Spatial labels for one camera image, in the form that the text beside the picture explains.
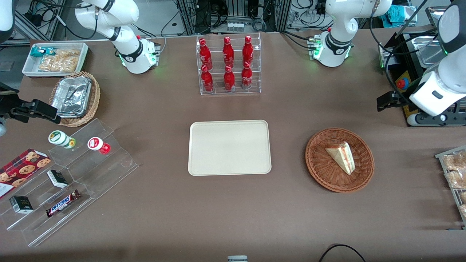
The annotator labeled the triangle sandwich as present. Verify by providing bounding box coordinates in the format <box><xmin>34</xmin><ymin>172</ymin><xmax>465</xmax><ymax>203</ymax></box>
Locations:
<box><xmin>325</xmin><ymin>142</ymin><xmax>356</xmax><ymax>176</ymax></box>

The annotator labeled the shiny metal tray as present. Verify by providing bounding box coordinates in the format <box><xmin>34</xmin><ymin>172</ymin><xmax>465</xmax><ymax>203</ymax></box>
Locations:
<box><xmin>379</xmin><ymin>30</ymin><xmax>449</xmax><ymax>70</ymax></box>

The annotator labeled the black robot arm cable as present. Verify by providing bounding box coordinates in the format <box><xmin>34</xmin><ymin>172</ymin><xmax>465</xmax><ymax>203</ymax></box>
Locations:
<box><xmin>370</xmin><ymin>0</ymin><xmax>454</xmax><ymax>107</ymax></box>

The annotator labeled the green-label white drink bottle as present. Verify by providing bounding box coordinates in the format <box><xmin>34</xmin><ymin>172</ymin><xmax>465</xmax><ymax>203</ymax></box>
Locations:
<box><xmin>48</xmin><ymin>130</ymin><xmax>76</xmax><ymax>149</ymax></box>

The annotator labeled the teal plastic bag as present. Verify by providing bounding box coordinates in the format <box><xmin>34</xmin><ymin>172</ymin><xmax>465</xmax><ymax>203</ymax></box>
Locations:
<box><xmin>379</xmin><ymin>4</ymin><xmax>418</xmax><ymax>27</ymax></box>

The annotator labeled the small black box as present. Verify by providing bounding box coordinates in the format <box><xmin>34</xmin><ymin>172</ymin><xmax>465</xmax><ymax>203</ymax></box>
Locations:
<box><xmin>46</xmin><ymin>169</ymin><xmax>69</xmax><ymax>188</ymax></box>
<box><xmin>9</xmin><ymin>195</ymin><xmax>33</xmax><ymax>214</ymax></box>

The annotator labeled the oval wicker basket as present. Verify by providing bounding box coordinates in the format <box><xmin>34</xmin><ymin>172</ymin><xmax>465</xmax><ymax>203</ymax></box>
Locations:
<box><xmin>49</xmin><ymin>71</ymin><xmax>101</xmax><ymax>127</ymax></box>

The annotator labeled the clear bag of crackers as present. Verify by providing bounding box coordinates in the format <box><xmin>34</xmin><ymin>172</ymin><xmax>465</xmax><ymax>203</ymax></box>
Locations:
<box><xmin>38</xmin><ymin>49</ymin><xmax>81</xmax><ymax>73</ymax></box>

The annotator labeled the red cola bottle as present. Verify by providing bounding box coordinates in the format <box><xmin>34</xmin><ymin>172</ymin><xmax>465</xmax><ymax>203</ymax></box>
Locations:
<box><xmin>224</xmin><ymin>65</ymin><xmax>236</xmax><ymax>92</ymax></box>
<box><xmin>199</xmin><ymin>38</ymin><xmax>213</xmax><ymax>70</ymax></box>
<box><xmin>222</xmin><ymin>36</ymin><xmax>235</xmax><ymax>68</ymax></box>
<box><xmin>241</xmin><ymin>61</ymin><xmax>253</xmax><ymax>90</ymax></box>
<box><xmin>201</xmin><ymin>65</ymin><xmax>214</xmax><ymax>92</ymax></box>
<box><xmin>242</xmin><ymin>35</ymin><xmax>254</xmax><ymax>67</ymax></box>

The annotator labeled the black equipment stand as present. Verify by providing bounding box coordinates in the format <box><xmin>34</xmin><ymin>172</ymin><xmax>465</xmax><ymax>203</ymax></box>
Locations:
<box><xmin>378</xmin><ymin>32</ymin><xmax>466</xmax><ymax>127</ymax></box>

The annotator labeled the Snickers chocolate bar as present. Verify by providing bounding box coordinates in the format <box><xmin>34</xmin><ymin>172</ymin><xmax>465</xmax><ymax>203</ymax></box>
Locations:
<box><xmin>46</xmin><ymin>190</ymin><xmax>82</xmax><ymax>218</ymax></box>

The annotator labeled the round brown wicker basket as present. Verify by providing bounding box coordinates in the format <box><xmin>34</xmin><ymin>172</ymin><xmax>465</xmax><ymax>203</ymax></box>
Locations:
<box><xmin>305</xmin><ymin>127</ymin><xmax>375</xmax><ymax>193</ymax></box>

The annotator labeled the red plaid cookie box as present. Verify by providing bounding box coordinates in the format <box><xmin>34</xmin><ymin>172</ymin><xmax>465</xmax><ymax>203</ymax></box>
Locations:
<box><xmin>0</xmin><ymin>148</ymin><xmax>52</xmax><ymax>199</ymax></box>

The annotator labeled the wrapped bread bun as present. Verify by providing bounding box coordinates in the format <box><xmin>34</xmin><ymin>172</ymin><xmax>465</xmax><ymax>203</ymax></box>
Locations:
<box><xmin>442</xmin><ymin>151</ymin><xmax>466</xmax><ymax>172</ymax></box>
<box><xmin>446</xmin><ymin>171</ymin><xmax>466</xmax><ymax>189</ymax></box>

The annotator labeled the clear acrylic stepped display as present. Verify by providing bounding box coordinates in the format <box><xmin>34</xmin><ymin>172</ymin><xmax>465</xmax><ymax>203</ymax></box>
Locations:
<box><xmin>0</xmin><ymin>118</ymin><xmax>140</xmax><ymax>247</ymax></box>

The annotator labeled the white rectangular snack bin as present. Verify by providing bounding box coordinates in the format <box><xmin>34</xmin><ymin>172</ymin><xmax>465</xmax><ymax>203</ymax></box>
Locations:
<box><xmin>22</xmin><ymin>42</ymin><xmax>89</xmax><ymax>78</ymax></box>

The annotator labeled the clear acrylic bottle rack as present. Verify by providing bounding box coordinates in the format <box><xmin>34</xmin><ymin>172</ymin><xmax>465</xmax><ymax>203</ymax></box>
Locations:
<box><xmin>196</xmin><ymin>32</ymin><xmax>262</xmax><ymax>96</ymax></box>

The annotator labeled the teal snack packet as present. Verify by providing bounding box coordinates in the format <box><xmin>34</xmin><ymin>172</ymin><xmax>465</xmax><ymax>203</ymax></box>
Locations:
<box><xmin>29</xmin><ymin>46</ymin><xmax>56</xmax><ymax>59</ymax></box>

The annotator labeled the aluminium foil container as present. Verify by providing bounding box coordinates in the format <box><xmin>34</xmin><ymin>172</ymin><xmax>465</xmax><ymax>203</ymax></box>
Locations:
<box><xmin>51</xmin><ymin>75</ymin><xmax>92</xmax><ymax>118</ymax></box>

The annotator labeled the tray of wrapped pastries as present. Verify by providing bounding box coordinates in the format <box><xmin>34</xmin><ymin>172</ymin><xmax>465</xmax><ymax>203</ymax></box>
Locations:
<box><xmin>435</xmin><ymin>146</ymin><xmax>466</xmax><ymax>230</ymax></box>

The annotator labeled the cream plastic tray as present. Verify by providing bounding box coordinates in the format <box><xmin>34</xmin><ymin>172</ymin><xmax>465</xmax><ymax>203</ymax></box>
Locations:
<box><xmin>188</xmin><ymin>120</ymin><xmax>272</xmax><ymax>176</ymax></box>

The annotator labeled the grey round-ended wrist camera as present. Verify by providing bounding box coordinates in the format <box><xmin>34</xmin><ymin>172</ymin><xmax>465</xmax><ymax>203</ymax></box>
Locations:
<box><xmin>407</xmin><ymin>106</ymin><xmax>466</xmax><ymax>127</ymax></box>

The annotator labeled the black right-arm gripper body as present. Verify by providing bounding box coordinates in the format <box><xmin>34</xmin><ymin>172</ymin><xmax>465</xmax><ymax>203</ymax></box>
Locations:
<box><xmin>0</xmin><ymin>82</ymin><xmax>19</xmax><ymax>120</ymax></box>

